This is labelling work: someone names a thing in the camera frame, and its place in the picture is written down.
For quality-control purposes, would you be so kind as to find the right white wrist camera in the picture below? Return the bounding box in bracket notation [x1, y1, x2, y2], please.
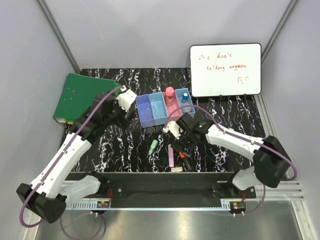
[162, 121, 183, 140]

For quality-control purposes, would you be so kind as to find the pink rectangular bin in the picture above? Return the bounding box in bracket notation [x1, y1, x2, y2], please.
[162, 92, 182, 122]

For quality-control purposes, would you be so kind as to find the small blue-capped bottle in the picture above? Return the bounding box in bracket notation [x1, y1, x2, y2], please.
[181, 92, 189, 105]

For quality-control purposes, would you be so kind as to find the orange black marker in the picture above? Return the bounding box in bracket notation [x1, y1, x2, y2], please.
[182, 158, 193, 172]

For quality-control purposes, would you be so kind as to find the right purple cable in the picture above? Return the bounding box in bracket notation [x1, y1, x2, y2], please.
[163, 104, 299, 216]

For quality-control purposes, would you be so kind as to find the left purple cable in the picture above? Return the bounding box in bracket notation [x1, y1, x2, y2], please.
[19, 85, 127, 240]

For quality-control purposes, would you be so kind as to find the purple cable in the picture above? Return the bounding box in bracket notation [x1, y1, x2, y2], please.
[163, 104, 299, 216]
[19, 85, 127, 240]

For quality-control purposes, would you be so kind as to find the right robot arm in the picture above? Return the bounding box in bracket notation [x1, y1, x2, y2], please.
[163, 113, 291, 199]

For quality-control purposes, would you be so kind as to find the pink-capped colourful bottle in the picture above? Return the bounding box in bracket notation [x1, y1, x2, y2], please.
[164, 86, 175, 107]

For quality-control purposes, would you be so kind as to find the clear glitter jar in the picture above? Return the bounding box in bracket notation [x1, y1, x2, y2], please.
[181, 106, 193, 114]

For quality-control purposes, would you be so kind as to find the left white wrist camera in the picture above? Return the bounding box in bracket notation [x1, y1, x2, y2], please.
[116, 87, 137, 112]

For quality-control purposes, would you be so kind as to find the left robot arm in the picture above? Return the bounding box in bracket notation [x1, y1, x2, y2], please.
[16, 87, 137, 227]

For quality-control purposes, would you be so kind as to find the white dry-erase board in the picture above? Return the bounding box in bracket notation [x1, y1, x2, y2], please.
[189, 42, 262, 98]

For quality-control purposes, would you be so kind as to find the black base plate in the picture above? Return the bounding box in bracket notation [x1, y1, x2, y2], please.
[79, 171, 257, 210]

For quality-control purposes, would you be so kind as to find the light blue end bin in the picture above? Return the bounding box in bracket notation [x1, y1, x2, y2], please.
[175, 88, 196, 117]

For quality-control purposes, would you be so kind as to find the dark green binder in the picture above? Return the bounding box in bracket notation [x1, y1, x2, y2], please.
[53, 73, 120, 123]

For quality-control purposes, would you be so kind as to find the aluminium rail frame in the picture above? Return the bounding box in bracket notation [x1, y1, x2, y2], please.
[24, 181, 320, 240]

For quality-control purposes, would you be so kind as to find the green highlighter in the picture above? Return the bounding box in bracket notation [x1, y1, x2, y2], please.
[148, 139, 158, 156]

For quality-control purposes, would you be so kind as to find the white eraser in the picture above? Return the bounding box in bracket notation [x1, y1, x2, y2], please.
[171, 167, 183, 173]

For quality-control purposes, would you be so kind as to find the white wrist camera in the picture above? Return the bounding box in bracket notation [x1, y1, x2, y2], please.
[116, 87, 137, 112]
[162, 121, 183, 140]

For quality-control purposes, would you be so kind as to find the purple rectangular bin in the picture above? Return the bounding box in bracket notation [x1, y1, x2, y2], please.
[136, 94, 155, 128]

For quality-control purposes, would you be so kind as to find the pink highlighter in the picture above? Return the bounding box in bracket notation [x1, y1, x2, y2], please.
[168, 144, 175, 168]

